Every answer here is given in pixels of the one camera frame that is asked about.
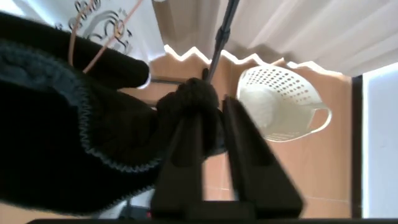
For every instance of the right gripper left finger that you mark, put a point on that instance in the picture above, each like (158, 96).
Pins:
(180, 186)

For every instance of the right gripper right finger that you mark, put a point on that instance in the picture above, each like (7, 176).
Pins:
(264, 186)

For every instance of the black garment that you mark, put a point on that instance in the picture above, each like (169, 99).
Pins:
(46, 140)

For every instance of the white printed garment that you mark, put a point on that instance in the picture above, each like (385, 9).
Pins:
(146, 31)

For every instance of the pink clothes hanger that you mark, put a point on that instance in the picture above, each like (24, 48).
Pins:
(72, 40)

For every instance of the white laundry basket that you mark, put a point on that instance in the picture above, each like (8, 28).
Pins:
(280, 102)

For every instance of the black clothes rack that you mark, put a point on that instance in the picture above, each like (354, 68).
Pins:
(222, 31)

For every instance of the beige curtain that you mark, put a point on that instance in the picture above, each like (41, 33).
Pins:
(311, 31)

